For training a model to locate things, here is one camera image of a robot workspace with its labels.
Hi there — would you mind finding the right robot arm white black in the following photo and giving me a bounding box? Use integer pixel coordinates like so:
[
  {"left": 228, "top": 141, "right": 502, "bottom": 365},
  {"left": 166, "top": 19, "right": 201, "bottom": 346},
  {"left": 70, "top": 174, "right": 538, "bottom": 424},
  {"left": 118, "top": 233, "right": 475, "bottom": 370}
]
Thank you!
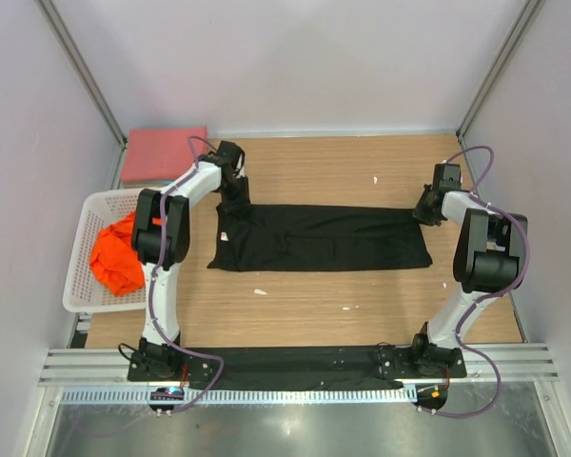
[{"left": 409, "top": 163, "right": 529, "bottom": 377}]

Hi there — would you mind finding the white plastic basket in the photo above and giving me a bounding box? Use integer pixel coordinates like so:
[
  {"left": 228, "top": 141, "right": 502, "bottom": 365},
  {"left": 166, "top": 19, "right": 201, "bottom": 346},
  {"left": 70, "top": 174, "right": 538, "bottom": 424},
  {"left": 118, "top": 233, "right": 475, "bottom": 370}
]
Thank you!
[{"left": 61, "top": 188, "right": 178, "bottom": 314}]

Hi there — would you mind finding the white slotted cable duct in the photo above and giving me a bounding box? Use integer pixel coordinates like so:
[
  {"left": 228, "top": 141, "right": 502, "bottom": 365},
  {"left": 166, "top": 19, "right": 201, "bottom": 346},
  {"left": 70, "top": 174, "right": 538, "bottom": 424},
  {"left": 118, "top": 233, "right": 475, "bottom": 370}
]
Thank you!
[{"left": 61, "top": 385, "right": 417, "bottom": 407}]

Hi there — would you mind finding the aluminium frame rail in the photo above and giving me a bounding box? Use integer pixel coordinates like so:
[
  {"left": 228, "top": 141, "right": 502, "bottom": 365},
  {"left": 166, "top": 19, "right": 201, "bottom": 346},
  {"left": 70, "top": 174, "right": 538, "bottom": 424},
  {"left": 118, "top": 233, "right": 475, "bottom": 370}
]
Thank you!
[{"left": 37, "top": 346, "right": 144, "bottom": 387}]

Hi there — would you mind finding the folded pink t-shirt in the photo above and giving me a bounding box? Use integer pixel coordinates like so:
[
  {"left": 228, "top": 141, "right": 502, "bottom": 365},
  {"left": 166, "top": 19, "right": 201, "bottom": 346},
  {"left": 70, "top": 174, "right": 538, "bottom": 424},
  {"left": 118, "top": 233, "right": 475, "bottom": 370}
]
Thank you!
[{"left": 121, "top": 127, "right": 207, "bottom": 185}]

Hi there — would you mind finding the black t-shirt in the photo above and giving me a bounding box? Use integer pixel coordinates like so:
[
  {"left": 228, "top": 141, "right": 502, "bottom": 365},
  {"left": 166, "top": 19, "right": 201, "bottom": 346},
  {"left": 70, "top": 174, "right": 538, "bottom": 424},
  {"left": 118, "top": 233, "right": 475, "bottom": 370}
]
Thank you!
[{"left": 208, "top": 205, "right": 433, "bottom": 272}]

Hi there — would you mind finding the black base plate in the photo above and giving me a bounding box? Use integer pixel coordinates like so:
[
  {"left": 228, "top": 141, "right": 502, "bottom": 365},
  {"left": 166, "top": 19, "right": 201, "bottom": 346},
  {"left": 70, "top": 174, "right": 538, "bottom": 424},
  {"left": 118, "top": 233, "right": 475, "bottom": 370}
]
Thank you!
[{"left": 128, "top": 343, "right": 467, "bottom": 391}]

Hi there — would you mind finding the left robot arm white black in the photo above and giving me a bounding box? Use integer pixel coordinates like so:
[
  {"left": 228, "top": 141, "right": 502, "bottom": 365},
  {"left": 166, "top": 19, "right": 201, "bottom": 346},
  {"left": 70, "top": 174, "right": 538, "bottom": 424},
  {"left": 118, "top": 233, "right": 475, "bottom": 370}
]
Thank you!
[{"left": 128, "top": 141, "right": 249, "bottom": 381}]

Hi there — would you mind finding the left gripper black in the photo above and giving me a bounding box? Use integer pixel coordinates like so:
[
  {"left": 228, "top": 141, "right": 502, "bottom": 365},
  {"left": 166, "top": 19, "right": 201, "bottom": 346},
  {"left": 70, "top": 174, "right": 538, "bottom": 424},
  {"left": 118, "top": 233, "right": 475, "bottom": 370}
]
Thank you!
[{"left": 219, "top": 174, "right": 251, "bottom": 219}]

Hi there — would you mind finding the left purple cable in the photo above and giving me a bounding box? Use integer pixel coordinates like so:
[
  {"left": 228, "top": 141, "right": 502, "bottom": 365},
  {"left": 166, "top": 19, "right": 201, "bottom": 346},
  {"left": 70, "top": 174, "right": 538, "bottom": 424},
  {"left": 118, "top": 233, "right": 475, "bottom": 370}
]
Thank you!
[{"left": 51, "top": 135, "right": 226, "bottom": 439}]

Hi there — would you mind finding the orange t-shirt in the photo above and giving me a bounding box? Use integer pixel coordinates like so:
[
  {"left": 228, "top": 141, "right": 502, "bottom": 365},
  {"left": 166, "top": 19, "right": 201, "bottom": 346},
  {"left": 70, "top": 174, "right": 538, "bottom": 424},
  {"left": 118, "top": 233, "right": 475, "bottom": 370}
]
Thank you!
[{"left": 89, "top": 211, "right": 145, "bottom": 296}]

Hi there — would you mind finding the folded teal t-shirt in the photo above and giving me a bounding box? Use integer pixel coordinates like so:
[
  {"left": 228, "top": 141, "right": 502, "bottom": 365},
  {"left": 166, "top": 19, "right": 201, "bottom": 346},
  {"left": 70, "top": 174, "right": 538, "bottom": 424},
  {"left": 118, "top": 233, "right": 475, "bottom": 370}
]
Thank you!
[{"left": 144, "top": 180, "right": 174, "bottom": 188}]

